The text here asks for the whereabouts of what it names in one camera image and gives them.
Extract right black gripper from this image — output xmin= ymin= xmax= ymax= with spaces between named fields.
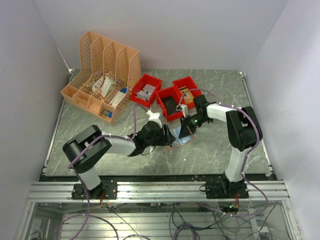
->
xmin=178 ymin=113 xmax=210 ymax=139

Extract tan leather card holder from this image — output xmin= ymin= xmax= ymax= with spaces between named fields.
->
xmin=165 ymin=126 xmax=194 ymax=151

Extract gold striped card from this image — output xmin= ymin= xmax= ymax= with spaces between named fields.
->
xmin=179 ymin=86 xmax=194 ymax=105

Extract black VIP card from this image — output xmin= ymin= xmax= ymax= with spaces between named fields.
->
xmin=161 ymin=96 xmax=177 ymax=116

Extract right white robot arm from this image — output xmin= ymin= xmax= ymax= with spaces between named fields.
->
xmin=176 ymin=94 xmax=263 ymax=198

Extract grey white boxes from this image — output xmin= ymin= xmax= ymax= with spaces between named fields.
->
xmin=136 ymin=84 xmax=156 ymax=102

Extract red white box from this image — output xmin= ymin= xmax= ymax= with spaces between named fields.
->
xmin=109 ymin=91 xmax=126 ymax=108

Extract blue capped bottle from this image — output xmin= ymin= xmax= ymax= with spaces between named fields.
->
xmin=102 ymin=109 xmax=113 ymax=118

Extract green white box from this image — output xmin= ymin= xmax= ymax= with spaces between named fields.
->
xmin=100 ymin=76 xmax=115 ymax=98

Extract white labelled packet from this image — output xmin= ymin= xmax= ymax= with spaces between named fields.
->
xmin=91 ymin=76 xmax=104 ymax=92

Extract peach mesh file organizer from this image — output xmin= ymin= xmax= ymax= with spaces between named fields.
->
xmin=61 ymin=31 xmax=141 ymax=125

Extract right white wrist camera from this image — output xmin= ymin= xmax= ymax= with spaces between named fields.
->
xmin=176 ymin=104 xmax=189 ymax=118

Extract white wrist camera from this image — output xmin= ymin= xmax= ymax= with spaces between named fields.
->
xmin=176 ymin=104 xmax=189 ymax=118
xmin=146 ymin=110 xmax=163 ymax=127

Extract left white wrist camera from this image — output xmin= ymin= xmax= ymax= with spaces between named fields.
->
xmin=146 ymin=110 xmax=163 ymax=127

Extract tangled floor cables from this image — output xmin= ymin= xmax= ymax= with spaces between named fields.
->
xmin=57 ymin=198 xmax=283 ymax=240

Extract aluminium rail frame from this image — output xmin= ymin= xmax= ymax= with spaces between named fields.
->
xmin=21 ymin=181 xmax=299 ymax=240

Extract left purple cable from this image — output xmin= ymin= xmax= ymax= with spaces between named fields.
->
xmin=54 ymin=102 xmax=151 ymax=240

